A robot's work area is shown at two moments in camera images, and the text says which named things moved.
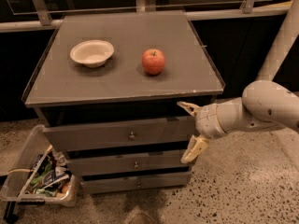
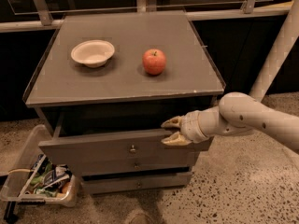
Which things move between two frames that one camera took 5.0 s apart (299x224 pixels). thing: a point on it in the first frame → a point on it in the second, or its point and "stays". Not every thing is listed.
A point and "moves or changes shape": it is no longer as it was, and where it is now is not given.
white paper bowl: [92, 53] stays
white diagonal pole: [287, 35] stays
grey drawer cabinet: [109, 89] stays
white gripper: [206, 120] → [190, 127]
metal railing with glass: [31, 7] stays
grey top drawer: [161, 133] moves or changes shape
